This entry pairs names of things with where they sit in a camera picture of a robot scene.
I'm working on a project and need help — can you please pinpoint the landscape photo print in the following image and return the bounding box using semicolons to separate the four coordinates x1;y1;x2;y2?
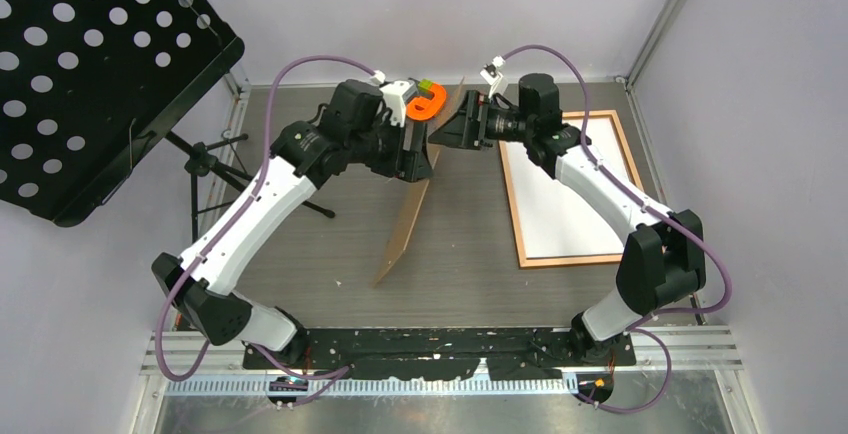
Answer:
504;116;641;260

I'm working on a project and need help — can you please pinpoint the black perforated music stand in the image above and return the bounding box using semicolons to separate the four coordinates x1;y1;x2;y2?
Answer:
0;0;333;261

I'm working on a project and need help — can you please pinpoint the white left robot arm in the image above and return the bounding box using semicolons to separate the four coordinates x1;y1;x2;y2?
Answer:
152;80;447;368

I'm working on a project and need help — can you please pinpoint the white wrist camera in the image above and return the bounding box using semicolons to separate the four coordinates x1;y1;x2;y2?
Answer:
480;55;508;98
369;70;418;127

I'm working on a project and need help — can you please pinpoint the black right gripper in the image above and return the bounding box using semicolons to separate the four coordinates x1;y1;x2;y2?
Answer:
428;91;533;154

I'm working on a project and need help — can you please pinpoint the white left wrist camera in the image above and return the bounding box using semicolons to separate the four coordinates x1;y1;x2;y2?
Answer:
369;70;418;127

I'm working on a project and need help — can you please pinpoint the aluminium rail with ruler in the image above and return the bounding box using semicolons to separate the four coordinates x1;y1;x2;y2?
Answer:
153;327;744;398

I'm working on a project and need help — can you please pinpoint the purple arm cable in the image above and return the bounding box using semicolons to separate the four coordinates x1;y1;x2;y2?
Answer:
490;44;734;416
154;55;387;409

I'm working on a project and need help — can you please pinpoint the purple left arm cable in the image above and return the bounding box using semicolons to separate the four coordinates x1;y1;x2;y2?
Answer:
154;55;387;409

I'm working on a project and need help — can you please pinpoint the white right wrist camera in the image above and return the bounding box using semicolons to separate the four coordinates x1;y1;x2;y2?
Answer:
480;55;508;98

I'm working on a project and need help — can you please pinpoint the green lego brick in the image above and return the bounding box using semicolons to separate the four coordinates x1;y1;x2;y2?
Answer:
417;79;433;94

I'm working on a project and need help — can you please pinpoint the wooden picture frame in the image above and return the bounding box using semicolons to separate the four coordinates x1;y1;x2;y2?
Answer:
496;109;645;270

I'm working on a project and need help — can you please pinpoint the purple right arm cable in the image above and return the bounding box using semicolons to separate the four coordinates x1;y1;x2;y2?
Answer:
490;44;734;416

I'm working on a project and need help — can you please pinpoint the brown cardboard backing board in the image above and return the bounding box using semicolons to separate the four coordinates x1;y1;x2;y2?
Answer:
371;77;466;288

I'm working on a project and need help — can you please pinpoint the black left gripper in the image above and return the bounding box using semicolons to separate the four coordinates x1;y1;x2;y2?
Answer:
349;112;433;182

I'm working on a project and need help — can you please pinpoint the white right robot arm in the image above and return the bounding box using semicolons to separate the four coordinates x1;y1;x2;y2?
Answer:
429;73;706;365

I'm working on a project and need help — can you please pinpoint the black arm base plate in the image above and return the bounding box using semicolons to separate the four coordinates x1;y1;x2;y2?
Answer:
275;327;636;381

